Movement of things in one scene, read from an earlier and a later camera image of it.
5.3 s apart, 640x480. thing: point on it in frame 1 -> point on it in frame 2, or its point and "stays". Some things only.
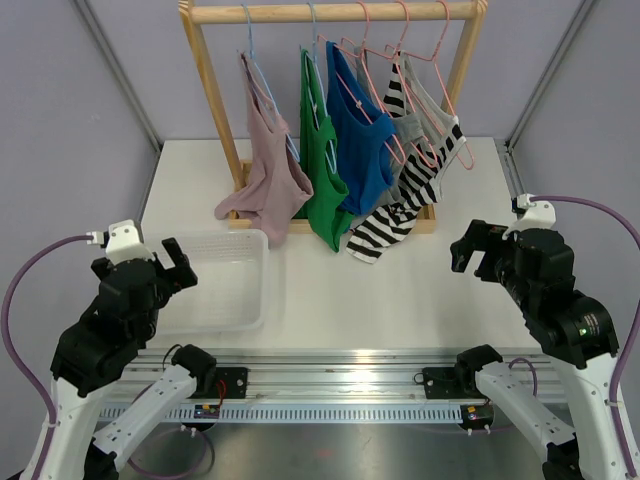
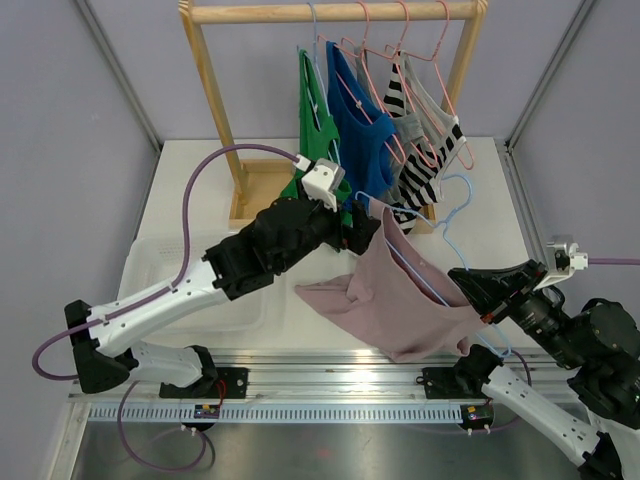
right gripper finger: x=479 y=236 -> x=493 y=287
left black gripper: x=179 y=276 -> x=354 y=238
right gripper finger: x=461 y=254 -> x=488 y=303
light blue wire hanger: x=278 y=115 -> x=442 y=225
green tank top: x=325 y=211 stays
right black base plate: x=442 y=383 stays
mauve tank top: x=280 y=180 -> x=395 y=296
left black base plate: x=227 y=383 stays
